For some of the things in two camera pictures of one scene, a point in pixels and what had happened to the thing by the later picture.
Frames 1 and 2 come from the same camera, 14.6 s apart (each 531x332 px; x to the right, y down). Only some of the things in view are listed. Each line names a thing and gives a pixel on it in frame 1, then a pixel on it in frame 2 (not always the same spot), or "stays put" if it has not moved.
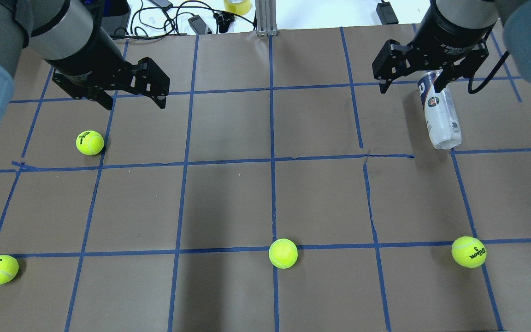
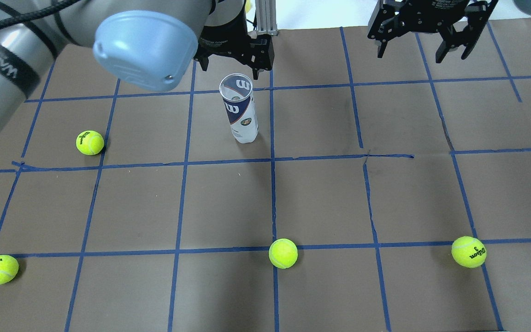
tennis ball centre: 283,252 stays put
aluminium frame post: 266,12 stays put
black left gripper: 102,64 to 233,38
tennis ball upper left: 89,142 stays put
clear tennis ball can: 442,119 to 236,91
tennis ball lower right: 469,251 stays put
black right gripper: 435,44 to 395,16
